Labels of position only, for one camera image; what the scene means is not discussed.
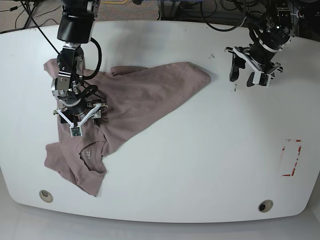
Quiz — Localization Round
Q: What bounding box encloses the left table grommet hole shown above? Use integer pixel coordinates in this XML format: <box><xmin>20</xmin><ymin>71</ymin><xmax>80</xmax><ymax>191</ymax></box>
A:
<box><xmin>39</xmin><ymin>190</ymin><xmax>53</xmax><ymax>203</ymax></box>

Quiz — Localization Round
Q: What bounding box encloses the table grommet hole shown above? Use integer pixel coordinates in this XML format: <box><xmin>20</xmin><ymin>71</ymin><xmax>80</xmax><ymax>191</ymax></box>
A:
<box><xmin>39</xmin><ymin>190</ymin><xmax>53</xmax><ymax>203</ymax></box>
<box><xmin>258</xmin><ymin>199</ymin><xmax>274</xmax><ymax>213</ymax></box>

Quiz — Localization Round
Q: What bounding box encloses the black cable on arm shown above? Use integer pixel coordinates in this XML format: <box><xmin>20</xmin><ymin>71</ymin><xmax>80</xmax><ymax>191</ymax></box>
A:
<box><xmin>82</xmin><ymin>37</ymin><xmax>103</xmax><ymax>101</ymax></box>
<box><xmin>199</xmin><ymin>0</ymin><xmax>266</xmax><ymax>33</ymax></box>

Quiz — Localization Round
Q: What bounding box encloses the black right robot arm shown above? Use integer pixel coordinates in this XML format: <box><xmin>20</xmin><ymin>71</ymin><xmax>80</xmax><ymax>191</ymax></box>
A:
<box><xmin>51</xmin><ymin>0</ymin><xmax>107</xmax><ymax>136</ymax></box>

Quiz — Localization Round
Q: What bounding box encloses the red tape rectangle marking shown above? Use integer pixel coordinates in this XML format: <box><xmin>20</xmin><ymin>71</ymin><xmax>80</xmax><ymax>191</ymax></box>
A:
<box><xmin>279</xmin><ymin>139</ymin><xmax>302</xmax><ymax>177</ymax></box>

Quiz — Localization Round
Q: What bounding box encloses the right table grommet hole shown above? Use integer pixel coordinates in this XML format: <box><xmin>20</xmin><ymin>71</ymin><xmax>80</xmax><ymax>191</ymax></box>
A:
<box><xmin>258</xmin><ymin>199</ymin><xmax>274</xmax><ymax>213</ymax></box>

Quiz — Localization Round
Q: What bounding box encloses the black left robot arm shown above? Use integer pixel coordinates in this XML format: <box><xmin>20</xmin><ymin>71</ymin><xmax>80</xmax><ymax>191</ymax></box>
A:
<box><xmin>225</xmin><ymin>0</ymin><xmax>292</xmax><ymax>87</ymax></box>

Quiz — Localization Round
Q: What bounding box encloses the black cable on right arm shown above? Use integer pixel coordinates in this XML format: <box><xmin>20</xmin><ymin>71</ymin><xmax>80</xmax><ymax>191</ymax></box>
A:
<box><xmin>82</xmin><ymin>37</ymin><xmax>103</xmax><ymax>101</ymax></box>

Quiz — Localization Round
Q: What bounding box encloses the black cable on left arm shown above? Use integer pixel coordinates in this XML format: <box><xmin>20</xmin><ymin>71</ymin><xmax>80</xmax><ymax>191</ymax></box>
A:
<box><xmin>199</xmin><ymin>0</ymin><xmax>266</xmax><ymax>33</ymax></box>

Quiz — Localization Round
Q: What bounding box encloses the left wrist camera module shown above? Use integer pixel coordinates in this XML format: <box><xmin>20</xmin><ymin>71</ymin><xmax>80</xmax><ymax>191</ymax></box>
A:
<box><xmin>252</xmin><ymin>71</ymin><xmax>271</xmax><ymax>88</ymax></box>

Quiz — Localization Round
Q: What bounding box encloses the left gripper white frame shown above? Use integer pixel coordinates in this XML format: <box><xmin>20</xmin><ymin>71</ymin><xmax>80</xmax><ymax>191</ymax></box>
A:
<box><xmin>224</xmin><ymin>43</ymin><xmax>283</xmax><ymax>87</ymax></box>

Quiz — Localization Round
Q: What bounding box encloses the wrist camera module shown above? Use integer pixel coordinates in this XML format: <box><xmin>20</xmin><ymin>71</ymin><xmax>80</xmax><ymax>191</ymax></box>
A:
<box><xmin>252</xmin><ymin>71</ymin><xmax>271</xmax><ymax>88</ymax></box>
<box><xmin>69</xmin><ymin>126</ymin><xmax>82</xmax><ymax>138</ymax></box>

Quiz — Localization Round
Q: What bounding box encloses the black tripod stand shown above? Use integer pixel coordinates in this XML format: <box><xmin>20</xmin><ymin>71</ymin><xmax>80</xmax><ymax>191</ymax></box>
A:
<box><xmin>0</xmin><ymin>0</ymin><xmax>62</xmax><ymax>55</ymax></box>

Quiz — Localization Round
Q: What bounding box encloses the mauve t-shirt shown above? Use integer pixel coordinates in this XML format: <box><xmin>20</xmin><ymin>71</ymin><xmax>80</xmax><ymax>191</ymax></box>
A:
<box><xmin>44</xmin><ymin>62</ymin><xmax>211</xmax><ymax>196</ymax></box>

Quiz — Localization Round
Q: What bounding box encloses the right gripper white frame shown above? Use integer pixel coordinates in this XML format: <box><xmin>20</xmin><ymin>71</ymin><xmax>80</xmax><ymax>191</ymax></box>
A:
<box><xmin>53</xmin><ymin>99</ymin><xmax>109</xmax><ymax>128</ymax></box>

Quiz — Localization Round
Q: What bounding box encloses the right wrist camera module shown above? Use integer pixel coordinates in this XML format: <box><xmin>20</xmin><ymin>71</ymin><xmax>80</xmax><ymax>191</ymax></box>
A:
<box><xmin>69</xmin><ymin>126</ymin><xmax>82</xmax><ymax>138</ymax></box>

